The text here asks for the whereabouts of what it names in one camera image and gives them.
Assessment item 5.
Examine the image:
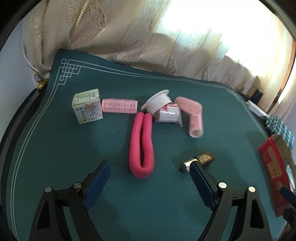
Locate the gold curtain tieback knob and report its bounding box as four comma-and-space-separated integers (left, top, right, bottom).
34, 71, 48, 90

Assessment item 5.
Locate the light pink hair roller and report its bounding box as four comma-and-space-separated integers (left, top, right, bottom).
102, 98, 138, 114

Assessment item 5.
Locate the plaid folded cloth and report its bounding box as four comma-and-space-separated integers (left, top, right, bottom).
263, 114, 295, 149

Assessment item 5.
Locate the red tin box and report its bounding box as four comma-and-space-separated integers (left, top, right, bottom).
258, 134, 295, 217

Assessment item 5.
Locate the dark pen holder cup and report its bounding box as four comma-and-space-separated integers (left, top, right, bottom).
250, 89, 263, 105

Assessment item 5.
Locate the pink foam curler rod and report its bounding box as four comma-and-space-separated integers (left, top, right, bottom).
128, 113, 154, 179

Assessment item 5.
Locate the brown perfume bottle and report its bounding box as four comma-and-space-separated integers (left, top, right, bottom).
181, 151, 215, 173

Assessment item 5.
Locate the beige patterned curtain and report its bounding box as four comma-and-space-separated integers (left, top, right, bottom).
23, 1, 295, 110

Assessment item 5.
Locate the yellow green medicine box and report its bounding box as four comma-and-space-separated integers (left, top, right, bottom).
72, 89, 103, 124

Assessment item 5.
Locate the white power strip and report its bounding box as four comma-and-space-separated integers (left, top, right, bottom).
246, 100, 269, 118

